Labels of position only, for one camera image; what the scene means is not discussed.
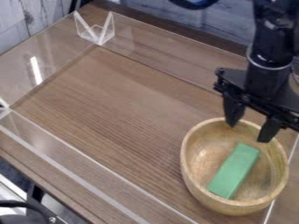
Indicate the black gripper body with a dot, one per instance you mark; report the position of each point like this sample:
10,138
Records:
263,87

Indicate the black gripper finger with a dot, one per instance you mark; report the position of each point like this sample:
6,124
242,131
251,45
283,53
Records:
234,108
270,129

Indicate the green rectangular stick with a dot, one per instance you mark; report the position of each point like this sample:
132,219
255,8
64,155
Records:
234,171

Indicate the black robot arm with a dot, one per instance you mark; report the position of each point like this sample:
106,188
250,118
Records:
277,34

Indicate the wooden bowl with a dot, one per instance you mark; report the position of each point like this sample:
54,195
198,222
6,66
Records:
206,146

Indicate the clear acrylic barrier wall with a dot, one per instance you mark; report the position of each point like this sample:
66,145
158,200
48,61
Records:
96,115

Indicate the clear acrylic corner bracket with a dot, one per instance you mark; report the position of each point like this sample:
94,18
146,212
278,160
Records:
96,34

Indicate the black table leg frame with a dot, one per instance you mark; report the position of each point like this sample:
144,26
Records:
35,196

